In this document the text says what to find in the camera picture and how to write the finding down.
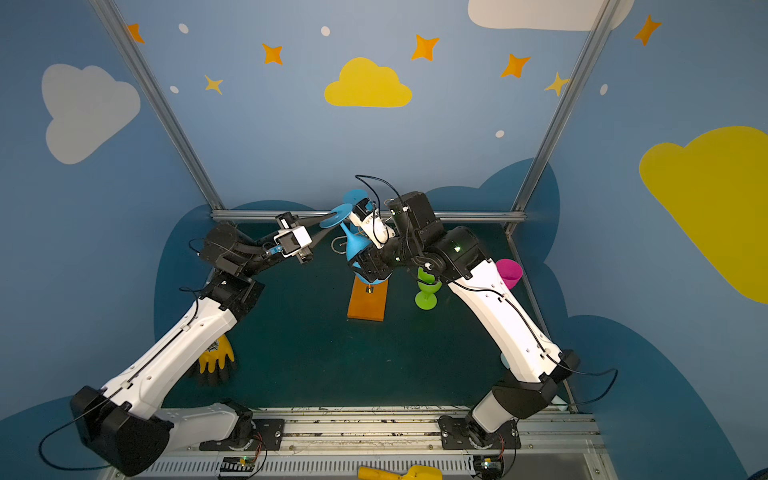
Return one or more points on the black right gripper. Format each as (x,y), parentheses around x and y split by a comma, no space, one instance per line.
(365,264)

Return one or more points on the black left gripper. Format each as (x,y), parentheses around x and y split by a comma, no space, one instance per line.
(305,248)

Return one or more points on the blue wine glass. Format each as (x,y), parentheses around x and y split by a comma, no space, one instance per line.
(357,240)
(355,196)

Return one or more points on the green wine glass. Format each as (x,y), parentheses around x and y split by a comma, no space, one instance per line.
(428,285)

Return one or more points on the pink wine glass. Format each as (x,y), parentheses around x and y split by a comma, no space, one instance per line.
(510,272)

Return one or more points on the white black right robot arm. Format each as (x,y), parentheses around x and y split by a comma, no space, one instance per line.
(457,258)

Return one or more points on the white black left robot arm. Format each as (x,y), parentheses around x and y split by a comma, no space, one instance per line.
(124,422)

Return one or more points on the orange wooden rack base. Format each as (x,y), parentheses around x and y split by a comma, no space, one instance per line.
(368,301)

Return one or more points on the yellow black work glove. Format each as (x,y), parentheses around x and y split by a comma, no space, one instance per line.
(215,365)

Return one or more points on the aluminium front base rails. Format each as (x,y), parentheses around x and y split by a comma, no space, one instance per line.
(335,442)

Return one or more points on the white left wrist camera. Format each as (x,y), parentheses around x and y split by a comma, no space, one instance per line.
(290,238)

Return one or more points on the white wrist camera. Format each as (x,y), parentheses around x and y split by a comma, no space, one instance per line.
(366,217)
(290,238)

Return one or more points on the gold wire glass rack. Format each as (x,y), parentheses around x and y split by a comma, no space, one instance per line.
(339,245)

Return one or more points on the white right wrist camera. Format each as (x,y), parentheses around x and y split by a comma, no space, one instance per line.
(366,217)

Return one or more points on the aluminium back frame rail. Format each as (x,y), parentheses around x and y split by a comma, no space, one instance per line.
(253,216)

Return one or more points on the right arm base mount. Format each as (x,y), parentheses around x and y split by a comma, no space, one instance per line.
(465,434)

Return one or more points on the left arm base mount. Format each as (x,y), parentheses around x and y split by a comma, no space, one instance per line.
(249,433)

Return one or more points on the aluminium left corner post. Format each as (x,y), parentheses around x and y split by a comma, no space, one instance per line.
(113,22)

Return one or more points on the aluminium corner post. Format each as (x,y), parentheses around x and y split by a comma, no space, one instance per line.
(584,66)
(113,22)

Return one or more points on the aluminium right corner post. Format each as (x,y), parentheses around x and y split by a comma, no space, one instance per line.
(584,66)

